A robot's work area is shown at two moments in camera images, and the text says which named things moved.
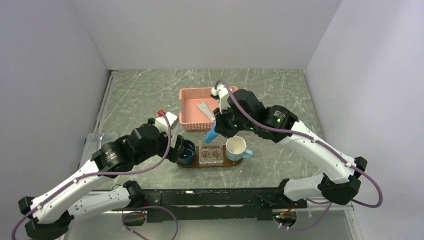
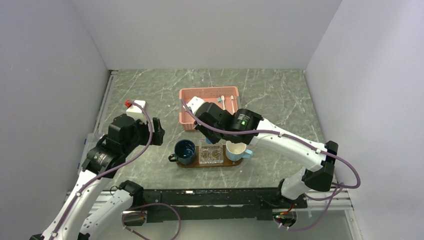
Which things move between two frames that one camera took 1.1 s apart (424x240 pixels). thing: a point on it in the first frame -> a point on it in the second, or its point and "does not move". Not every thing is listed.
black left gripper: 174,153 -> 158,132
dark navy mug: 188,152 does not move
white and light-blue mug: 235,149 does not move
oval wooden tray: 226,163 does not move
